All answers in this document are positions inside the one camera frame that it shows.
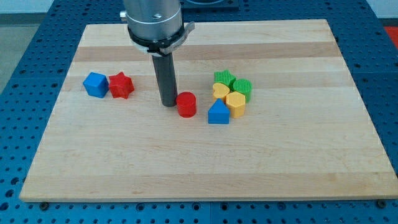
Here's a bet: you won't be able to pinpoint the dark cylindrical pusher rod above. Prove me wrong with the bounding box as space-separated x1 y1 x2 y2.
152 54 178 107

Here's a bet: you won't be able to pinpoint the red cylinder block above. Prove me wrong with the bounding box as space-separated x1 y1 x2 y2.
176 91 197 118

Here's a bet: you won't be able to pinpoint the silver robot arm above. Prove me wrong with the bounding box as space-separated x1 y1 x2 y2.
121 0 185 107

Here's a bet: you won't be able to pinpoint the blue triangle block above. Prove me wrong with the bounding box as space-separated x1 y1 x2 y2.
208 99 230 124

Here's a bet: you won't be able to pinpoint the red star block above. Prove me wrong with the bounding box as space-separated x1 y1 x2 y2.
109 72 134 99

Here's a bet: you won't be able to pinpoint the yellow heart block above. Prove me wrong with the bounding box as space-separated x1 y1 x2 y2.
212 83 230 102

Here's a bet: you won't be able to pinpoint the green star block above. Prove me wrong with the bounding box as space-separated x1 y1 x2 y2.
213 70 236 90

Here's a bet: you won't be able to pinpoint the blue cube block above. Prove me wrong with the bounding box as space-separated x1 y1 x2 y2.
83 72 109 98

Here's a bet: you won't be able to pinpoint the yellow hexagon block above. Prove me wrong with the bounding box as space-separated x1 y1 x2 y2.
226 91 246 118

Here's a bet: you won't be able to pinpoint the green cylinder block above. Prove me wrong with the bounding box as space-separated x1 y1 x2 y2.
233 78 252 103

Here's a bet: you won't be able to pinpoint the wooden board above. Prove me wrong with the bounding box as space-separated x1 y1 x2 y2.
20 19 397 202

